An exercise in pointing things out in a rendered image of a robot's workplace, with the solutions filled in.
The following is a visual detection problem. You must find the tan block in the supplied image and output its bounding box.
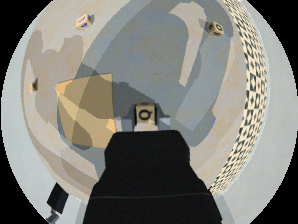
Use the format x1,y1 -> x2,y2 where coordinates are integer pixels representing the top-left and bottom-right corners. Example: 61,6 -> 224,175
136,102 -> 155,123
207,21 -> 224,37
76,14 -> 92,30
30,82 -> 37,93

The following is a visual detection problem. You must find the tan flat mat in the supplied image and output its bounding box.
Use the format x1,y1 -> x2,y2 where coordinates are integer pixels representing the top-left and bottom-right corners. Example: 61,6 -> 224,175
56,74 -> 116,148

